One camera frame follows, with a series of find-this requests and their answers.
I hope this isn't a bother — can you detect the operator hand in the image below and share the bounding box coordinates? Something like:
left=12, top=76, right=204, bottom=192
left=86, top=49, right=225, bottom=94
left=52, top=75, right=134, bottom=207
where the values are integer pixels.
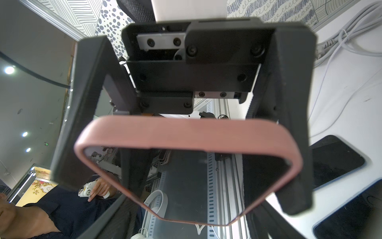
left=88, top=177, right=117, bottom=202

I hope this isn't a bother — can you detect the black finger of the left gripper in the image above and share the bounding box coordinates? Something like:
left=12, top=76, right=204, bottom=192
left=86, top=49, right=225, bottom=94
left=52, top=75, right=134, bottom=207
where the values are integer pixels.
left=51, top=36, right=152, bottom=190
left=246, top=28, right=316, bottom=215

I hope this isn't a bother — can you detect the white phone charging cable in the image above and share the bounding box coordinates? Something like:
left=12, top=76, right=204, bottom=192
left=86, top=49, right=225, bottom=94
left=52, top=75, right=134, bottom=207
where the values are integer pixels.
left=307, top=28, right=382, bottom=138

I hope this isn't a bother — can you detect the pink case phone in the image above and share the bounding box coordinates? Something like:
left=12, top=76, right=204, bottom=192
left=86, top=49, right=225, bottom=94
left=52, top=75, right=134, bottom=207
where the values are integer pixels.
left=74, top=116, right=303, bottom=226

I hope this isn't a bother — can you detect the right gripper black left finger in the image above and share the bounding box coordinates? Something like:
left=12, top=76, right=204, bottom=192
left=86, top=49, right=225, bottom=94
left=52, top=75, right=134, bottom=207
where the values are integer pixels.
left=79, top=196, right=139, bottom=239

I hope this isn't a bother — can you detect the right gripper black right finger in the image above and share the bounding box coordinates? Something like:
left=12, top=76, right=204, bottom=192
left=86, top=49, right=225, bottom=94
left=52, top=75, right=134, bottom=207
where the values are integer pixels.
left=246, top=201, right=304, bottom=239

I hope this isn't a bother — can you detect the grey power strip cord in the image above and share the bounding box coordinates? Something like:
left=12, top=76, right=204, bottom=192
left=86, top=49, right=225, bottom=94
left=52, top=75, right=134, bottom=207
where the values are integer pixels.
left=313, top=1, right=382, bottom=68

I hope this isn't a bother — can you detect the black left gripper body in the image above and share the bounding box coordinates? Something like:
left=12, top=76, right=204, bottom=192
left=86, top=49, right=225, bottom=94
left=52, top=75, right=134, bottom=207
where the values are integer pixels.
left=122, top=19, right=276, bottom=115

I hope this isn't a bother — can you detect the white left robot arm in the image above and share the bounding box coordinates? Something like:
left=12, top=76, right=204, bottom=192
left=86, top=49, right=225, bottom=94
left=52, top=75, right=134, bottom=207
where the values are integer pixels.
left=51, top=1, right=316, bottom=215

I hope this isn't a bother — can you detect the black phone on table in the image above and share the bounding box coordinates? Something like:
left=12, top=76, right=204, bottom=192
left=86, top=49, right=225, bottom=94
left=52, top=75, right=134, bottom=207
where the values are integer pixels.
left=313, top=180, right=382, bottom=239

